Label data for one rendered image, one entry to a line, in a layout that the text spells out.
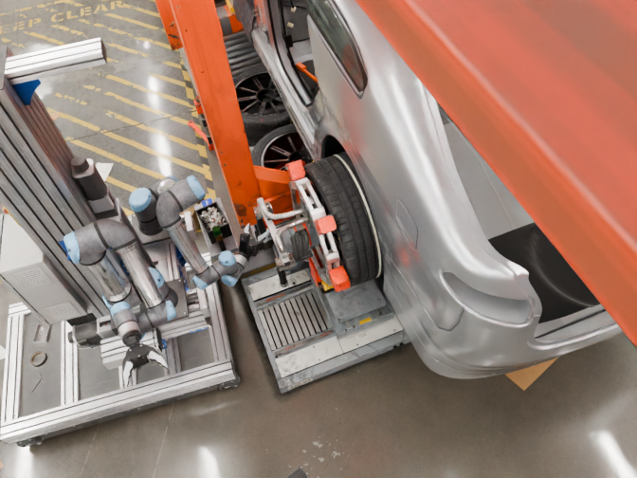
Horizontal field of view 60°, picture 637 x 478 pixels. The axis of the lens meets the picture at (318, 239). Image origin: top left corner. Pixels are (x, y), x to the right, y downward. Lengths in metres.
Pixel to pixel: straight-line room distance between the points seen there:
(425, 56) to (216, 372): 3.07
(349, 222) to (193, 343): 1.29
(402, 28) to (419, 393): 3.17
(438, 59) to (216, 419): 3.23
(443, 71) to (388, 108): 1.90
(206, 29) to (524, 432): 2.55
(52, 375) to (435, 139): 2.54
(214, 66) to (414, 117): 0.96
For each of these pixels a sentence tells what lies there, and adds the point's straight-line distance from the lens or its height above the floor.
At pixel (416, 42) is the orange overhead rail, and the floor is 2.99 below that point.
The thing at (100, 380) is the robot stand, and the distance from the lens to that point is 3.43.
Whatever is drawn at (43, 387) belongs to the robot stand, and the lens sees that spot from 3.56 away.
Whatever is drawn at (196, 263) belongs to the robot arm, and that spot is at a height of 1.02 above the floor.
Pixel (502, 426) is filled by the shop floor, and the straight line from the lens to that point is 3.32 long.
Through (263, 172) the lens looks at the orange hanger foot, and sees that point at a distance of 3.15.
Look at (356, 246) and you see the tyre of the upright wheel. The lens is 2.54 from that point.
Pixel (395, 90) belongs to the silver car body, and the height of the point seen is 1.78.
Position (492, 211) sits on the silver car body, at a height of 0.94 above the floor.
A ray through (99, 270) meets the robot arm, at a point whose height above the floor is 1.27.
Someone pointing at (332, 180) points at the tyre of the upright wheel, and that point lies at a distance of 2.57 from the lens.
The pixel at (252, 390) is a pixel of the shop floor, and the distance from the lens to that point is 3.36.
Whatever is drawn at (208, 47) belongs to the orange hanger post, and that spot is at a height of 1.73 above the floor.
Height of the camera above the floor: 3.08
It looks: 54 degrees down
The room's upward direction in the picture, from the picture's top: 7 degrees counter-clockwise
